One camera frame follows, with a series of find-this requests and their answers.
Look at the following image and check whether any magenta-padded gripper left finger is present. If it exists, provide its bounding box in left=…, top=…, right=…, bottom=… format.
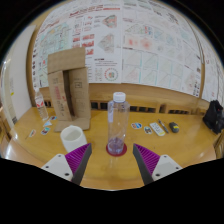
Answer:
left=40, top=142, right=93, bottom=186

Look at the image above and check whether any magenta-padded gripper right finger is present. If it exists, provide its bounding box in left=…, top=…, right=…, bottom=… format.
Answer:
left=132, top=143, right=184, bottom=186

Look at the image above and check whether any clear plastic bottle white cap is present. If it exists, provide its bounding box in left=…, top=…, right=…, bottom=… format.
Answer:
left=106, top=91, right=131, bottom=156

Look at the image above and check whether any small red-labelled water bottle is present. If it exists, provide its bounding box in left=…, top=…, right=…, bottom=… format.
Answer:
left=34, top=87, right=50, bottom=122

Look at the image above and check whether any white cup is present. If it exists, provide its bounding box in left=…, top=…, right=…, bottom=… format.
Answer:
left=59, top=124, right=88, bottom=154

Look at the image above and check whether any round dark-rimmed sticker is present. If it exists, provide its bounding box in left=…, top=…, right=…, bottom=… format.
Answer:
left=143, top=125, right=154, bottom=135

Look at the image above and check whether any white remote control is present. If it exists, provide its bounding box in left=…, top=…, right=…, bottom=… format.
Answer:
left=149, top=121, right=167, bottom=137

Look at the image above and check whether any flat round red coaster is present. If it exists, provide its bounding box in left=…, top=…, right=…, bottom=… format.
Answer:
left=105, top=142, right=128, bottom=158

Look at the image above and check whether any round blue orange sticker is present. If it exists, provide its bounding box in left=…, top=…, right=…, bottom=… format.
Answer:
left=130, top=122, right=143, bottom=130

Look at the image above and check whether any dark pen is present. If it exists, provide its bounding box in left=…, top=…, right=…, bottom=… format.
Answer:
left=157, top=118, right=170, bottom=134

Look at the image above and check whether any small black yellow device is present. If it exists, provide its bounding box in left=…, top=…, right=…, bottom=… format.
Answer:
left=168, top=121, right=181, bottom=134

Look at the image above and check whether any row of wooden chairs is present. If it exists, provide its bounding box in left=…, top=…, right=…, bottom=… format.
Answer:
left=43, top=96, right=209, bottom=116

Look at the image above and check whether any brown cardboard box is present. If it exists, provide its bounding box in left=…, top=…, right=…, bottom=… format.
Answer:
left=46, top=46, right=92, bottom=133

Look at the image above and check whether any black bag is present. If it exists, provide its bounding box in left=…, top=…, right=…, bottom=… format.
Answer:
left=202, top=99, right=224, bottom=135

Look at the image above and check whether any wooden chair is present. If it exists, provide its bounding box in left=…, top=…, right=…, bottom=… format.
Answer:
left=0, top=106, right=14, bottom=146

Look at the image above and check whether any narrow wall poster sheet panel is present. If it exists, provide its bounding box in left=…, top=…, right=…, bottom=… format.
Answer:
left=199, top=33, right=224, bottom=104

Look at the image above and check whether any large wall poster sheet panel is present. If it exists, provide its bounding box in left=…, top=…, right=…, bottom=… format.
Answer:
left=31, top=0, right=204, bottom=98

